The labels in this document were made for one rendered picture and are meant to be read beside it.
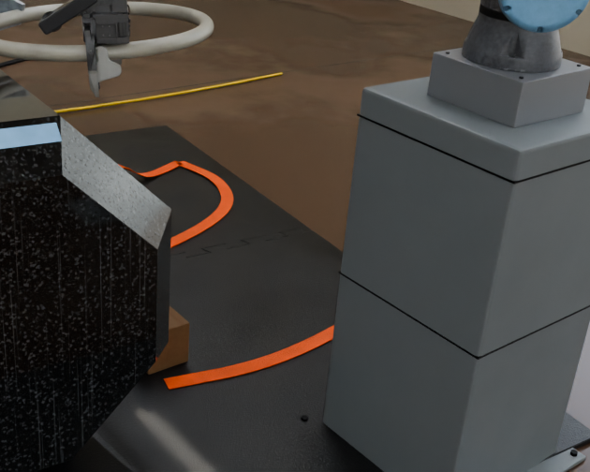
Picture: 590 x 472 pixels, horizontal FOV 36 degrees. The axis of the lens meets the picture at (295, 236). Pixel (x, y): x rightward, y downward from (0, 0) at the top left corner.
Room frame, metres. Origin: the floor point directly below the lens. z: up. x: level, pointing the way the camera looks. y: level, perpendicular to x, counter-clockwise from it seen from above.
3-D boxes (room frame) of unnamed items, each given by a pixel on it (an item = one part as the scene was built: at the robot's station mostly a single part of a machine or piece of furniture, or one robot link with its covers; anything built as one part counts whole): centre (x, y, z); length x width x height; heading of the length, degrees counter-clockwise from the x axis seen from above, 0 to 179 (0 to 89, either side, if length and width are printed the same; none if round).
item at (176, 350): (2.02, 0.39, 0.07); 0.30 x 0.12 x 0.12; 40
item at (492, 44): (1.73, -0.39, 0.99); 0.19 x 0.19 x 0.10
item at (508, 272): (1.73, -0.39, 0.43); 0.50 x 0.50 x 0.85; 42
